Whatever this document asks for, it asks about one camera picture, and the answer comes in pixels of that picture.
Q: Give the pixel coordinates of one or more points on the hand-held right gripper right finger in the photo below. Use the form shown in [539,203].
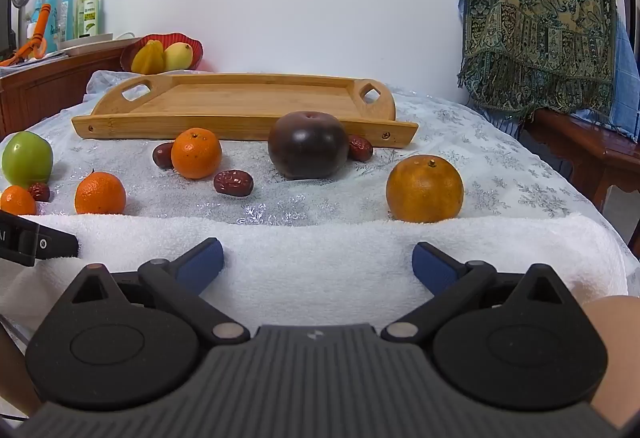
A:
[432,268]

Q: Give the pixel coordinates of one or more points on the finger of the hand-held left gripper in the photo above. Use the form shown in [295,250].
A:
[35,243]

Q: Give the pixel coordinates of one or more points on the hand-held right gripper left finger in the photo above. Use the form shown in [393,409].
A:
[202,263]

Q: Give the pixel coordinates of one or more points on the large orange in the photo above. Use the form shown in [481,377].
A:
[425,189]

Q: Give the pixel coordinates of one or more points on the green apple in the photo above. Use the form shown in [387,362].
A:
[27,158]

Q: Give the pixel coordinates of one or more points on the mandarin orange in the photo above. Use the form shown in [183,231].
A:
[100,194]
[17,201]
[196,154]

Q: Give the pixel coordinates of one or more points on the wooden tray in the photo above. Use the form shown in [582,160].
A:
[225,98]

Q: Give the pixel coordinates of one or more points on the red date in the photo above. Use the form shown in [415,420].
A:
[161,156]
[361,148]
[233,182]
[40,191]

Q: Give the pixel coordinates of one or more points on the white towel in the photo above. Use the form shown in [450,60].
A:
[320,258]

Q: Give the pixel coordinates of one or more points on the wooden cabinet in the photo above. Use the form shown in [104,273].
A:
[45,93]

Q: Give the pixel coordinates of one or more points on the dark purple round fruit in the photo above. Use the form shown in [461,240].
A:
[307,146]

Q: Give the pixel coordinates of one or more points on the dark wooden side table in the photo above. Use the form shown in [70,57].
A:
[600,153]

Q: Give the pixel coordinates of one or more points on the yellow mango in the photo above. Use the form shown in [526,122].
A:
[178,57]

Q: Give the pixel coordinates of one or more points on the person's knee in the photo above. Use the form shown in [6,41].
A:
[620,358]

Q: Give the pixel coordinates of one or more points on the yellow starfruit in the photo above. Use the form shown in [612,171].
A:
[149,58]

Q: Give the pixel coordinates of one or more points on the red fruit bowl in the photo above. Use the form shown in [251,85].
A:
[197,49]

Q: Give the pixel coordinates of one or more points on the small blue bottle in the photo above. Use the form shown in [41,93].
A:
[36,9]

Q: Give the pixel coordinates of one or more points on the green label bottle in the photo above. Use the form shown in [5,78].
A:
[89,13]

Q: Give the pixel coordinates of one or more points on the green patterned fringed scarf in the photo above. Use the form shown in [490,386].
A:
[535,8]

